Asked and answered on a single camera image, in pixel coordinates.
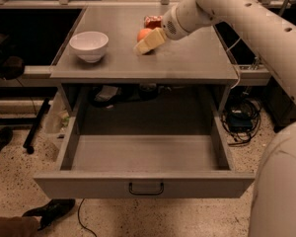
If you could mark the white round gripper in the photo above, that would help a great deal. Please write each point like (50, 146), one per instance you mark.
(172, 24)

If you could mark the orange fruit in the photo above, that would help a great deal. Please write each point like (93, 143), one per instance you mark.
(143, 33)

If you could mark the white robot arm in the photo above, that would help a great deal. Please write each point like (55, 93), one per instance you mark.
(273, 39)

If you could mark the grey open top drawer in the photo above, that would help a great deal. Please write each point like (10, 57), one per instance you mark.
(141, 142)

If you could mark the black shoe near drawer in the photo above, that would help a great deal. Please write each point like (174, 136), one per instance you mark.
(52, 211)

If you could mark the crushed red soda can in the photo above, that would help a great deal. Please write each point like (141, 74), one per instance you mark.
(152, 22)

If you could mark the grey metal cabinet table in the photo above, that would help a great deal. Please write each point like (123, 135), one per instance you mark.
(197, 66)

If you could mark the white ceramic bowl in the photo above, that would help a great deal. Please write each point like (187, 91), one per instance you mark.
(89, 46)

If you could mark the brown trouser leg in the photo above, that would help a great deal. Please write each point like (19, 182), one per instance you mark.
(18, 226)

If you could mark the black drawer handle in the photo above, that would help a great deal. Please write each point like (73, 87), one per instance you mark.
(146, 189)

